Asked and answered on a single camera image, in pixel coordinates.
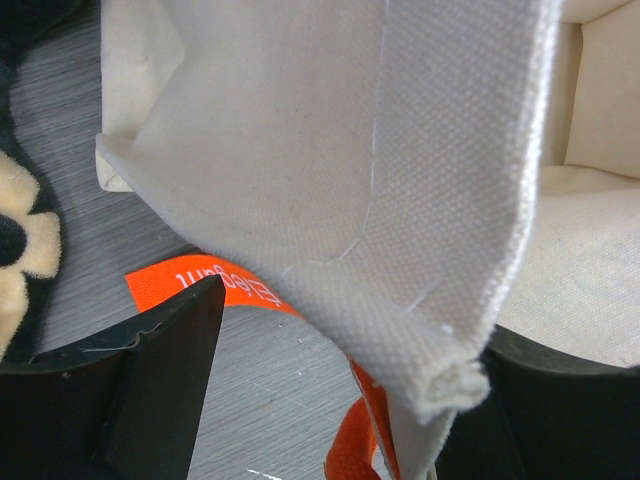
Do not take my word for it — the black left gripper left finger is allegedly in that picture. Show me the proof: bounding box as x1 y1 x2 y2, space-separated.
1 276 225 479

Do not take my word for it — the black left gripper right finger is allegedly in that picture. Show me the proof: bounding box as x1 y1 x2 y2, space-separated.
436 327 639 480

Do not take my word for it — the beige canvas tote bag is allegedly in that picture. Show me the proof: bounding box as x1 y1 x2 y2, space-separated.
96 1 639 479

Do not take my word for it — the dark floral plush blanket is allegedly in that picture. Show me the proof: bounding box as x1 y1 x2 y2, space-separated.
1 1 79 363

